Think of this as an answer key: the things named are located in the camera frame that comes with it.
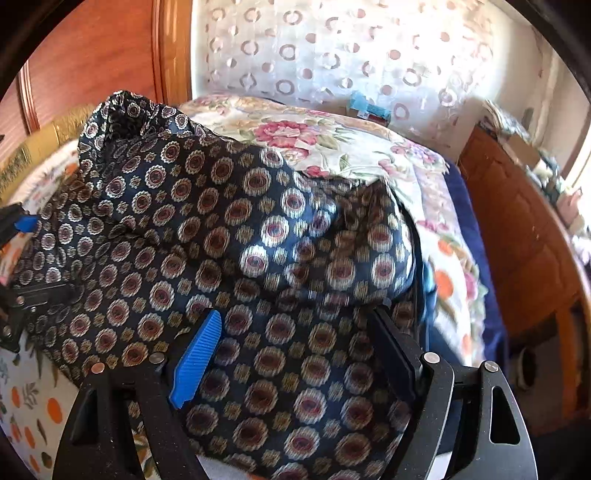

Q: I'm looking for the pile of assorted small items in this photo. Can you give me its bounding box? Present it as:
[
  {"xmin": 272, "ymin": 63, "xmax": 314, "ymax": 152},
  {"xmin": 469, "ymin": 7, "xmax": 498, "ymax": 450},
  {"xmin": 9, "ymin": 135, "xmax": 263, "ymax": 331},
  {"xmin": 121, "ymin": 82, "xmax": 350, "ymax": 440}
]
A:
[{"xmin": 480, "ymin": 99, "xmax": 590, "ymax": 232}]

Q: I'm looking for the light blue small box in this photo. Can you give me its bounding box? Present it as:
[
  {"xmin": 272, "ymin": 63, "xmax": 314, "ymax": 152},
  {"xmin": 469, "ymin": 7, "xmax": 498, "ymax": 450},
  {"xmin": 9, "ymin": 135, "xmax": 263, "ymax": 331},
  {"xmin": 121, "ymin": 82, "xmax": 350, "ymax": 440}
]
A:
[{"xmin": 346, "ymin": 90, "xmax": 393, "ymax": 123}]

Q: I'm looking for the navy patterned garment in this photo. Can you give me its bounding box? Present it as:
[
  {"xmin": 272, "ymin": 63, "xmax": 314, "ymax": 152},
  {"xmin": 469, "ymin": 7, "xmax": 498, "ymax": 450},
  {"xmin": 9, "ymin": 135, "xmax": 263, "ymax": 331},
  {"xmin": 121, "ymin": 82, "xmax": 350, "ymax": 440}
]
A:
[{"xmin": 11, "ymin": 90, "xmax": 458, "ymax": 480}]

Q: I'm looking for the wooden slatted wardrobe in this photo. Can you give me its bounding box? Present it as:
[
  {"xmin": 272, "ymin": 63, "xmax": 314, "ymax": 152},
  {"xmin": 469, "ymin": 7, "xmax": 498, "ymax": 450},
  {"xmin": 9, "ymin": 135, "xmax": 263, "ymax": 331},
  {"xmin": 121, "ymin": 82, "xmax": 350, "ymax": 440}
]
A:
[{"xmin": 0, "ymin": 0, "xmax": 195, "ymax": 134}]

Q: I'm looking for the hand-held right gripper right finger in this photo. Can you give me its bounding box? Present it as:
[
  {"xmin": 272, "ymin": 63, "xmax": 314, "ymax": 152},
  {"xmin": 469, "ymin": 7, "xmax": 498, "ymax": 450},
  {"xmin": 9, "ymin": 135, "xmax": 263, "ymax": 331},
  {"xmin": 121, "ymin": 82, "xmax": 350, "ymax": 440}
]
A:
[{"xmin": 369, "ymin": 306, "xmax": 539, "ymax": 480}]

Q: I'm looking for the navy blue bed sheet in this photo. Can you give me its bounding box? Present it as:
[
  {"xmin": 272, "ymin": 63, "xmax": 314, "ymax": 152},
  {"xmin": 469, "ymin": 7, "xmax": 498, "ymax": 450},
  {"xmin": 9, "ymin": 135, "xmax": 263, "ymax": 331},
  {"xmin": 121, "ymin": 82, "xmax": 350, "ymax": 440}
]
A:
[{"xmin": 445, "ymin": 157, "xmax": 509, "ymax": 370}]

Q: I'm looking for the white slipper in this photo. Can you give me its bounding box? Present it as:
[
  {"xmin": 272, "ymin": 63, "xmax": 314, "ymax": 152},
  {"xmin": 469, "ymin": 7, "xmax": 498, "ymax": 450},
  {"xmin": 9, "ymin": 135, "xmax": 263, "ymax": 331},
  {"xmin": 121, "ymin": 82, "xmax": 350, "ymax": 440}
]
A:
[{"xmin": 515, "ymin": 346, "xmax": 539, "ymax": 391}]

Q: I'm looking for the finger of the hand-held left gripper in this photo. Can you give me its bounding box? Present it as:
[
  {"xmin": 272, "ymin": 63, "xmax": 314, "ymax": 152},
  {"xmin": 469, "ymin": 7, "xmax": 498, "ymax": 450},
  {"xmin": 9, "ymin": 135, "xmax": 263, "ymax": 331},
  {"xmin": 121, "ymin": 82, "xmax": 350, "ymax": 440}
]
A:
[
  {"xmin": 0, "ymin": 203, "xmax": 40, "ymax": 246},
  {"xmin": 0, "ymin": 282, "xmax": 82, "ymax": 354}
]

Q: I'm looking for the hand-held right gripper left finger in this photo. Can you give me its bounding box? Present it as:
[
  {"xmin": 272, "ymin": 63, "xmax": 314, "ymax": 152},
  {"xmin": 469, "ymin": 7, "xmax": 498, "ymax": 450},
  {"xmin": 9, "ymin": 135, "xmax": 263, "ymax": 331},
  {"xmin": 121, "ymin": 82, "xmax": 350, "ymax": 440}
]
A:
[{"xmin": 51, "ymin": 309, "xmax": 223, "ymax": 480}]

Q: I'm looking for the white circle-print curtain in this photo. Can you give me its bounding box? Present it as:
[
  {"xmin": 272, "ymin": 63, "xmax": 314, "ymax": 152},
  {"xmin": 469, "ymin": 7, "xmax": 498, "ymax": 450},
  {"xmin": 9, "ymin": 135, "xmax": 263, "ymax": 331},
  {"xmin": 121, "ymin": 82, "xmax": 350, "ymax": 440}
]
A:
[{"xmin": 189, "ymin": 0, "xmax": 555, "ymax": 158}]

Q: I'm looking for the white orange-print sheet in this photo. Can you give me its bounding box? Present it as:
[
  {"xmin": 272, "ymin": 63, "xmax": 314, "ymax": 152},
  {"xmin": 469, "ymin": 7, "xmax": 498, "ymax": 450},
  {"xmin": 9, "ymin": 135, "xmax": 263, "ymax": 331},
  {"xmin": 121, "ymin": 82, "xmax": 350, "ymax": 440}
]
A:
[{"xmin": 0, "ymin": 138, "xmax": 490, "ymax": 480}]

